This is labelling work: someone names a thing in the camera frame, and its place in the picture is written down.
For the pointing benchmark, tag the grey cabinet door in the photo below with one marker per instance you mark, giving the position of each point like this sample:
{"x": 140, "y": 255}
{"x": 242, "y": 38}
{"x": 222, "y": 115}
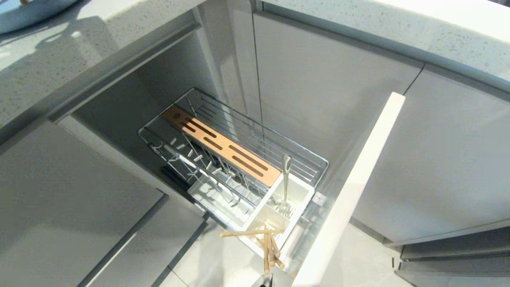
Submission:
{"x": 438, "y": 159}
{"x": 318, "y": 79}
{"x": 71, "y": 207}

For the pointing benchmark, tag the silver metal fork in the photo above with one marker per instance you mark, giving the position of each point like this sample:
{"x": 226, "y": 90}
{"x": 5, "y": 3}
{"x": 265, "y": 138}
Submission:
{"x": 286, "y": 175}

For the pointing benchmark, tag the white plastic drip tray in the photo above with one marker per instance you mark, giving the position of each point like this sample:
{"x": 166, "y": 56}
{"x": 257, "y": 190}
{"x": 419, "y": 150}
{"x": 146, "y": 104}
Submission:
{"x": 217, "y": 203}

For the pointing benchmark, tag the white plastic rack clip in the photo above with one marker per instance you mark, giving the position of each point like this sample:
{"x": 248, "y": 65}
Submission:
{"x": 319, "y": 198}

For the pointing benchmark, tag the wooden slotted knife board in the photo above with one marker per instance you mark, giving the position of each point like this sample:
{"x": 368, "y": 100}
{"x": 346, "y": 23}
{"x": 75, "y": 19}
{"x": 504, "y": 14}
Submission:
{"x": 223, "y": 146}

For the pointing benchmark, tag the light blue bowl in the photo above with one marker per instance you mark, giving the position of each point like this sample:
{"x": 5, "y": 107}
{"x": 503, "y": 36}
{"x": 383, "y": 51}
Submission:
{"x": 28, "y": 14}

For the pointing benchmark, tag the wooden chopstick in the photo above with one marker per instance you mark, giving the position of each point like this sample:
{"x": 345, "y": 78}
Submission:
{"x": 276, "y": 249}
{"x": 272, "y": 251}
{"x": 266, "y": 255}
{"x": 247, "y": 233}

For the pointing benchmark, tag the white plastic utensil caddy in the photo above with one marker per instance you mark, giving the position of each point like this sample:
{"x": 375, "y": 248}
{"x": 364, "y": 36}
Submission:
{"x": 298, "y": 195}

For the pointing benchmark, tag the white pull-out drawer front panel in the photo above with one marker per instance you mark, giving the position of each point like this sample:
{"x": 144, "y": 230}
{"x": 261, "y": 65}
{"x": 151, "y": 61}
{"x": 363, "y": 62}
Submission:
{"x": 358, "y": 179}

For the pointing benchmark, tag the grey cabinet drawer front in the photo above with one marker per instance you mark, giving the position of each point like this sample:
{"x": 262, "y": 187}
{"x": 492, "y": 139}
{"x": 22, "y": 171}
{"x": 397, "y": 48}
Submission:
{"x": 151, "y": 247}

